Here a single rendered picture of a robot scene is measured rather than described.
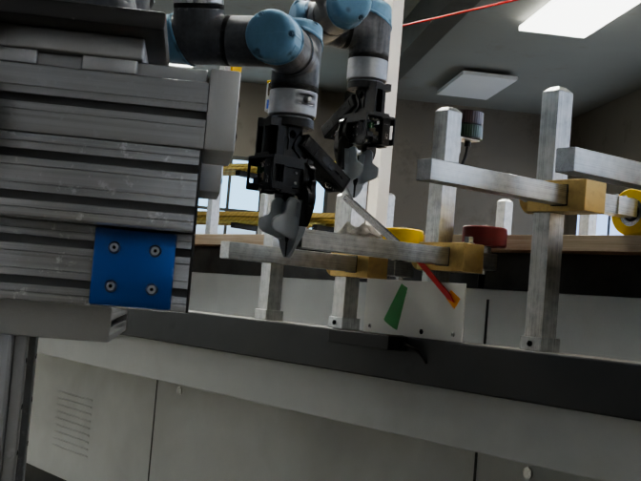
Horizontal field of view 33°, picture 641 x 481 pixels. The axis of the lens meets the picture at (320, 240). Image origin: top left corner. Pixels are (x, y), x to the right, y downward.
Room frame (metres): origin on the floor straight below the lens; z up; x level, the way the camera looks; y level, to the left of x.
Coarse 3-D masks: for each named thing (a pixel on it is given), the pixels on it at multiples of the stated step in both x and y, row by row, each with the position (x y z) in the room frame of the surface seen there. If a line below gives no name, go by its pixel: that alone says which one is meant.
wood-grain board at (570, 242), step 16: (208, 240) 2.80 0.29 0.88; (224, 240) 2.74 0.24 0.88; (240, 240) 2.68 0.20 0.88; (256, 240) 2.62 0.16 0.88; (512, 240) 1.95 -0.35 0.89; (528, 240) 1.92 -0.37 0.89; (576, 240) 1.83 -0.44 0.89; (592, 240) 1.81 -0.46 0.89; (608, 240) 1.78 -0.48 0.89; (624, 240) 1.76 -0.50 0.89; (640, 240) 1.73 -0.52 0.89
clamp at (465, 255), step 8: (456, 248) 1.83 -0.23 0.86; (464, 248) 1.82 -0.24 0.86; (472, 248) 1.83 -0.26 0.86; (480, 248) 1.84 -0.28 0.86; (448, 256) 1.84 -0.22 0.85; (456, 256) 1.83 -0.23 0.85; (464, 256) 1.82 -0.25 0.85; (472, 256) 1.83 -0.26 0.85; (480, 256) 1.84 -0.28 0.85; (416, 264) 1.92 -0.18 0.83; (432, 264) 1.88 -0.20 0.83; (448, 264) 1.84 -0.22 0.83; (456, 264) 1.83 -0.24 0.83; (464, 264) 1.82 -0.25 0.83; (472, 264) 1.83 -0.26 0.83; (480, 264) 1.84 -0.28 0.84; (456, 272) 1.88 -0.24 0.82; (464, 272) 1.85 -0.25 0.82; (472, 272) 1.83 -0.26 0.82; (480, 272) 1.84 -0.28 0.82
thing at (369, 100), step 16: (352, 80) 1.95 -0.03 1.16; (368, 80) 1.93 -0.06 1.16; (368, 96) 1.93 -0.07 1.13; (384, 96) 1.95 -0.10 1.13; (352, 112) 1.97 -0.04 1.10; (368, 112) 1.91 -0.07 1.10; (352, 128) 1.96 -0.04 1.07; (368, 128) 1.94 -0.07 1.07; (384, 128) 1.94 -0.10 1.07; (352, 144) 1.97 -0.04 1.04; (368, 144) 1.99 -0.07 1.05; (384, 144) 1.94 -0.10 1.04
